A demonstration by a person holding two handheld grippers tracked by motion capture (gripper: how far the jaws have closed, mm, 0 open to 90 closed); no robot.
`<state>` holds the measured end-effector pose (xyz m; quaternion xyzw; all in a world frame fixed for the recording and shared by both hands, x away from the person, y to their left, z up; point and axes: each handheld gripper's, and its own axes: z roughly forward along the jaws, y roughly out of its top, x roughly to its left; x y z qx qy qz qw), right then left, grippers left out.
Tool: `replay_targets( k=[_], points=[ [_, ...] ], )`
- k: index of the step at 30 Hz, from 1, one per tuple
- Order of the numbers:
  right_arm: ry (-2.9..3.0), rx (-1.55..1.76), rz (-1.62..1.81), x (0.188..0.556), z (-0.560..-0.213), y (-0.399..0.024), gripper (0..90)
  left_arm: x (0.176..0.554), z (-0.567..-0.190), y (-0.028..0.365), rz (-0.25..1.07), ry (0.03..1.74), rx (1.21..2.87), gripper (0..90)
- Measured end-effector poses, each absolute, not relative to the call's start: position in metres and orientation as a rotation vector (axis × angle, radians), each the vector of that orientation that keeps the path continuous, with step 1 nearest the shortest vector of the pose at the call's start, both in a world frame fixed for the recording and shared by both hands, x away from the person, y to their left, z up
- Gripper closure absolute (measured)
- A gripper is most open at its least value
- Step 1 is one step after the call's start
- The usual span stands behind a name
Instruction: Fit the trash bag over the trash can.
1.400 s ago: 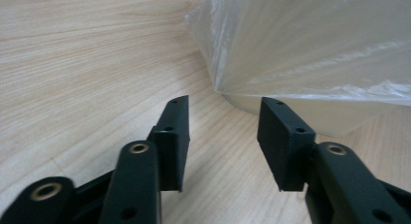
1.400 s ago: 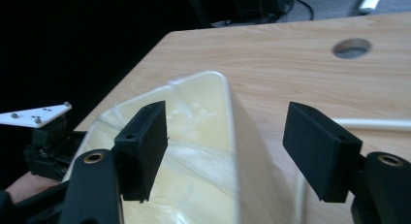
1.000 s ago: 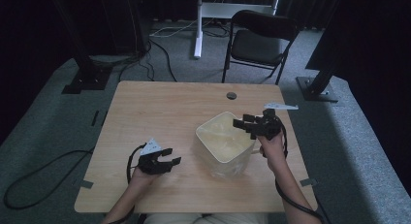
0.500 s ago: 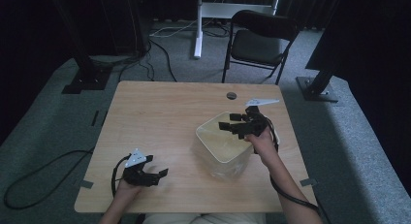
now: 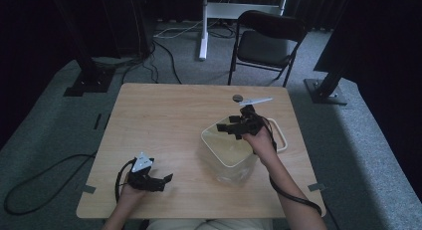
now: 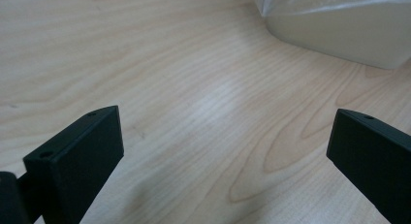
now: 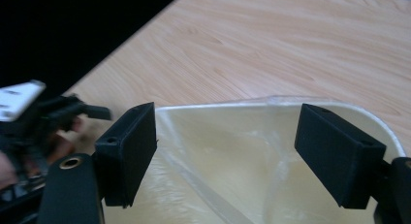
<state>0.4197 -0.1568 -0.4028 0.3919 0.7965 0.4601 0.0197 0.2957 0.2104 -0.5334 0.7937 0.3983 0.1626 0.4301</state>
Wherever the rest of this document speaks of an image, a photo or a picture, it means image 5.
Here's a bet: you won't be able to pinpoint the white floor cable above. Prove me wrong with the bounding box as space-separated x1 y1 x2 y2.
154 19 204 39

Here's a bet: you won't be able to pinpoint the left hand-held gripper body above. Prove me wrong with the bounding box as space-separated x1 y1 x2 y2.
126 151 166 193

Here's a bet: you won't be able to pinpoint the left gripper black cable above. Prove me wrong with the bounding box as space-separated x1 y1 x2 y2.
113 157 137 205

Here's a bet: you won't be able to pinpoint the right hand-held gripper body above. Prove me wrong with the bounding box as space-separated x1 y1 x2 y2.
231 97 274 140

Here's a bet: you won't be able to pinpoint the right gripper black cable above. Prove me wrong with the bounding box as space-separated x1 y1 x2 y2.
261 115 323 217

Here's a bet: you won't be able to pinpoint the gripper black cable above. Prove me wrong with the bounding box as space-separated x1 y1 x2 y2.
261 115 323 217
113 157 137 205

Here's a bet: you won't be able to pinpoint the black folding chair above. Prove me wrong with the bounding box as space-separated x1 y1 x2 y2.
227 9 309 89

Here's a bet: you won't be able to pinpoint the long black floor cable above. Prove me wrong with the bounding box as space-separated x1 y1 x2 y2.
2 151 99 217

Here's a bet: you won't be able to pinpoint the person's right hand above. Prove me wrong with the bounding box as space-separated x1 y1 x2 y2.
243 124 279 167

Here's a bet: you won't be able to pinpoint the cream plastic bin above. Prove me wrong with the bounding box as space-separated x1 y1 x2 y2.
200 115 267 185

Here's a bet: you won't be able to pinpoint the black stand with base plate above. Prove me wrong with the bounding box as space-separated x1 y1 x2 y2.
304 0 356 107
49 0 115 98

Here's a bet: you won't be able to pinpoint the cream container lid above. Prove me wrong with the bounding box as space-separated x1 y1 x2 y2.
264 117 289 154

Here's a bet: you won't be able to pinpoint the thin black floor cables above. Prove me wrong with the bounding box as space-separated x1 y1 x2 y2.
120 40 183 86

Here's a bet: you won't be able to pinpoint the white metal desk frame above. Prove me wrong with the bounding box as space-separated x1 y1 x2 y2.
198 0 291 62

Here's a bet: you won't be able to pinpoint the black floor tape strips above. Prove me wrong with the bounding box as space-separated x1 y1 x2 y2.
93 113 111 130

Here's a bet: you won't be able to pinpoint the person's left hand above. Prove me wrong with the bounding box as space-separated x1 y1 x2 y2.
116 184 147 209

